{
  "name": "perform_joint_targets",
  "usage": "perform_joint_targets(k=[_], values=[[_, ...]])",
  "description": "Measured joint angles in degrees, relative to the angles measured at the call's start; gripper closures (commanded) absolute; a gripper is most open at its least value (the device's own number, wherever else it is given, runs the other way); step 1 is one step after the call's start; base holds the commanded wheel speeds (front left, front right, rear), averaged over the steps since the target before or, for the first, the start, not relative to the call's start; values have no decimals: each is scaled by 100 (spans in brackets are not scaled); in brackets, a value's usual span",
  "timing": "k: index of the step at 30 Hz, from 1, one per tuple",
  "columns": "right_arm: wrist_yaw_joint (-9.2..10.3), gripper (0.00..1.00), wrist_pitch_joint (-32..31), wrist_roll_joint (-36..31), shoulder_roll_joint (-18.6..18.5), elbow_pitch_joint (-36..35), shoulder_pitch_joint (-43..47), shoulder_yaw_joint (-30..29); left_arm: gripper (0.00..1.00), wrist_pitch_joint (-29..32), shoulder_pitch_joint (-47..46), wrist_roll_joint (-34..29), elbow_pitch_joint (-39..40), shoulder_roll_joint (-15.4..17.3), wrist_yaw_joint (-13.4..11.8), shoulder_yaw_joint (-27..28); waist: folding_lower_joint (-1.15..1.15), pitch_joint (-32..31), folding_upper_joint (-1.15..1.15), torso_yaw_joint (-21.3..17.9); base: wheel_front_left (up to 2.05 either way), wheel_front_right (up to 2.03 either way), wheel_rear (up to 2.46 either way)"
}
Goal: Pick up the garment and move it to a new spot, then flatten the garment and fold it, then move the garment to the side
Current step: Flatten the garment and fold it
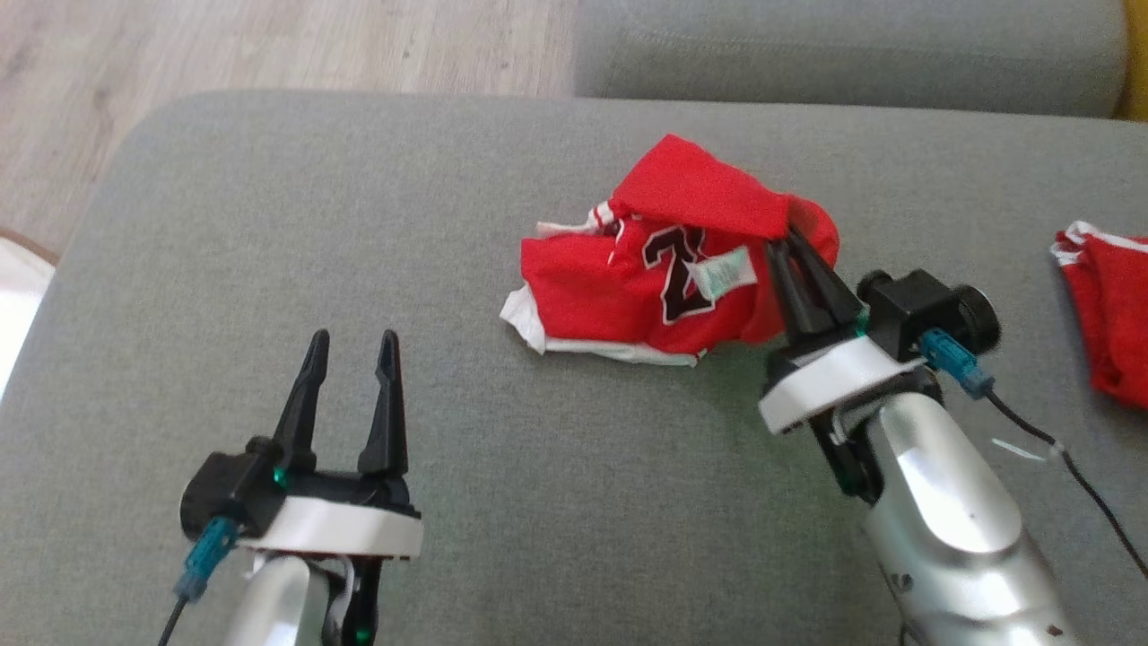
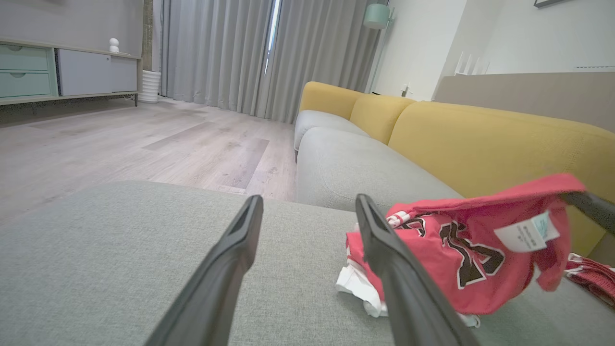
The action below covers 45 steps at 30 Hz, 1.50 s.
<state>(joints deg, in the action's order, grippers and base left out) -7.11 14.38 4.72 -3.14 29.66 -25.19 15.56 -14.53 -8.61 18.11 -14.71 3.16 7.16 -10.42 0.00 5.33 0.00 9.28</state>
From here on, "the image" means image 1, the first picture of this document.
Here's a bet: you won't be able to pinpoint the left arm cable blue plug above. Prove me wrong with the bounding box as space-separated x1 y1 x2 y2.
157 516 241 646

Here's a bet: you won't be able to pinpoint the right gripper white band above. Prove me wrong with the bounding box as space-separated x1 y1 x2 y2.
758 224 929 438

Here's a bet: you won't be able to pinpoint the red Bulls basketball shorts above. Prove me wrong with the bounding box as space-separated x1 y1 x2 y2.
1051 221 1148 411

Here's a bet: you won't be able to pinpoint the grey sofa seat cushion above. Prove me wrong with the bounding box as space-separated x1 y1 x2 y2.
572 0 1129 118

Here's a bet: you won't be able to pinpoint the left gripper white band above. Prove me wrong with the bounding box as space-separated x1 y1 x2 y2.
238 329 424 562

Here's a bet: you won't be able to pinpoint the yellow sofa back cushion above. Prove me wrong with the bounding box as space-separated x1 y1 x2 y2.
1117 0 1148 122

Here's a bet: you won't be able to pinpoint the white round rug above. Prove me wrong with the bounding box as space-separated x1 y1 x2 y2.
0 229 60 400

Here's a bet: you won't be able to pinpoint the red basketball jersey white trim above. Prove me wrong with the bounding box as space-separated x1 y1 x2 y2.
500 135 841 367

